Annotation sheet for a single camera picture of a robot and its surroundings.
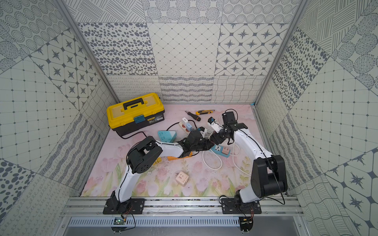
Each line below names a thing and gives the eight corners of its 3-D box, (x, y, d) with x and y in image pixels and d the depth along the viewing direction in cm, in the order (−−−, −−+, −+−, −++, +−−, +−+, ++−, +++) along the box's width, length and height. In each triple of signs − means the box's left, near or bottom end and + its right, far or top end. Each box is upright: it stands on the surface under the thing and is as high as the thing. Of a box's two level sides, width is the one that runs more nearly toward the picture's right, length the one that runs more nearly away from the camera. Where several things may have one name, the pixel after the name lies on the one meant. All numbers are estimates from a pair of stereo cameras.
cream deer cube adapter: (175, 181, 84) (174, 177, 80) (181, 173, 87) (180, 169, 83) (184, 187, 82) (183, 184, 77) (189, 179, 85) (189, 176, 80)
